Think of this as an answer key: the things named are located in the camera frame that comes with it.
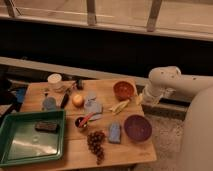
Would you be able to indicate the bunch of dark grapes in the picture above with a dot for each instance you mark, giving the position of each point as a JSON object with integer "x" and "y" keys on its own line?
{"x": 94, "y": 142}

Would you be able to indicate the yellow round fruit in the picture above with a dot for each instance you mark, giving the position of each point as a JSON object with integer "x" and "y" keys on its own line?
{"x": 77, "y": 100}

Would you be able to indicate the blue sponge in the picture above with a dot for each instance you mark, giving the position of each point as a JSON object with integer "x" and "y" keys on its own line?
{"x": 115, "y": 133}

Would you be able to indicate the red spoon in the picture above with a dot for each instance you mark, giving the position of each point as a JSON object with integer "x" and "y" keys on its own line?
{"x": 86, "y": 118}

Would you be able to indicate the orange bowl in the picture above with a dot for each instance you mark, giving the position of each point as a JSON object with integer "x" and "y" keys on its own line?
{"x": 123, "y": 90}

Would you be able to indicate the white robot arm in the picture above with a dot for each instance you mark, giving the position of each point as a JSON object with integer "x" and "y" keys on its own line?
{"x": 196, "y": 152}

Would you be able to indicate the blue grey cup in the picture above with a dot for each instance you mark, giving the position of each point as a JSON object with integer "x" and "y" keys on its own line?
{"x": 49, "y": 103}

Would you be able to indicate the small dark cup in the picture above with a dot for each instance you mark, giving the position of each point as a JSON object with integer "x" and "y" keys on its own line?
{"x": 78, "y": 124}

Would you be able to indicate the blue grey cloth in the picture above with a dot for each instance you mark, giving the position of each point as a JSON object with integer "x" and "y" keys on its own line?
{"x": 91, "y": 105}

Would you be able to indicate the green plastic tray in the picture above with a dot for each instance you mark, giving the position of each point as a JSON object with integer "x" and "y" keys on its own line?
{"x": 21, "y": 143}

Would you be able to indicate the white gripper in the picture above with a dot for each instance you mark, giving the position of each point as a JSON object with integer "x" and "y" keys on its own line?
{"x": 150, "y": 95}

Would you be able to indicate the black sponge block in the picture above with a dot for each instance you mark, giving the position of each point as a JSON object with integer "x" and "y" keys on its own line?
{"x": 46, "y": 126}

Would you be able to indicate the small dark object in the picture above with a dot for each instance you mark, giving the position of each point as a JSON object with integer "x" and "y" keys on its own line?
{"x": 79, "y": 84}

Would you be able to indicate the yellow green banana peel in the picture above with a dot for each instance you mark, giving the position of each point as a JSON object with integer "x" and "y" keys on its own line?
{"x": 119, "y": 107}

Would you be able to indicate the purple bowl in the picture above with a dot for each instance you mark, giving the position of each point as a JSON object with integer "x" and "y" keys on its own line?
{"x": 138, "y": 128}

